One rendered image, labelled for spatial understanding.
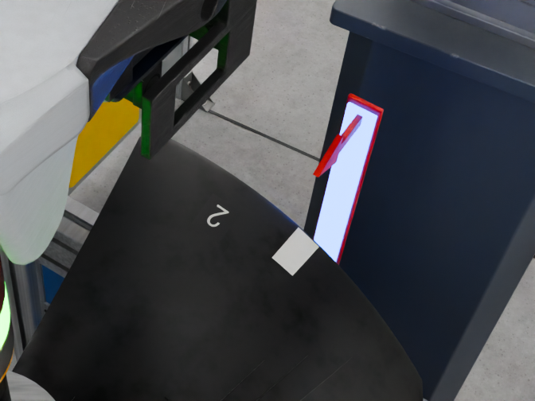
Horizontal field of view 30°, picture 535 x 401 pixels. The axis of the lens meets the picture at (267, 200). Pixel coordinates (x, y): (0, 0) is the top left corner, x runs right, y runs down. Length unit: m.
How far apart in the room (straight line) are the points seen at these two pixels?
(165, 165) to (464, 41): 0.48
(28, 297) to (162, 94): 0.88
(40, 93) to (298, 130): 2.07
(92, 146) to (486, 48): 0.40
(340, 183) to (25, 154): 0.52
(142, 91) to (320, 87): 2.09
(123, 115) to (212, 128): 1.38
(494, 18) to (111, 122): 0.40
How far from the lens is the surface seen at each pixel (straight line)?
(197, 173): 0.59
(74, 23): 0.19
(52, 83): 0.18
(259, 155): 2.18
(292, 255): 0.58
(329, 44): 2.46
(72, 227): 0.97
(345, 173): 0.68
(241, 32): 0.28
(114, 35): 0.19
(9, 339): 0.29
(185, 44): 2.17
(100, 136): 0.84
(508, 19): 1.01
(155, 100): 0.25
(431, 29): 1.00
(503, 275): 1.22
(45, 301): 1.14
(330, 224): 0.72
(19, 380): 0.37
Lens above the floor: 1.64
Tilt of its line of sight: 51 degrees down
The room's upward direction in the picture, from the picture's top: 10 degrees clockwise
